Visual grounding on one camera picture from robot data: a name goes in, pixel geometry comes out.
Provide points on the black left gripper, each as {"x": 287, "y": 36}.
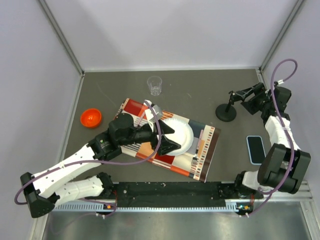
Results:
{"x": 166, "y": 145}

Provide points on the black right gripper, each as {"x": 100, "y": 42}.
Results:
{"x": 259, "y": 90}

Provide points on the black phone stand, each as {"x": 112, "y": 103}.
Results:
{"x": 226, "y": 111}

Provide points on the phone with light blue case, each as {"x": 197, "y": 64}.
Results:
{"x": 256, "y": 150}

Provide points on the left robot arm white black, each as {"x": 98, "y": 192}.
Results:
{"x": 50, "y": 188}

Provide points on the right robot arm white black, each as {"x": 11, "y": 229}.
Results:
{"x": 285, "y": 165}

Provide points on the white paper plate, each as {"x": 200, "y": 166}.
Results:
{"x": 183, "y": 135}

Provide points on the colourful patterned placemat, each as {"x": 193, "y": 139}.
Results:
{"x": 194, "y": 163}

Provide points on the clear plastic cup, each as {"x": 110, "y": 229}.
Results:
{"x": 154, "y": 84}

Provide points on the orange plastic bowl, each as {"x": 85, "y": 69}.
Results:
{"x": 91, "y": 118}

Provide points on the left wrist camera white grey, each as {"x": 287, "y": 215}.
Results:
{"x": 152, "y": 113}

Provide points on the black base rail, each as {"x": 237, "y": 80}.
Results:
{"x": 174, "y": 194}

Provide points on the grey slotted cable duct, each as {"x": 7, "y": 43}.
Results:
{"x": 79, "y": 206}

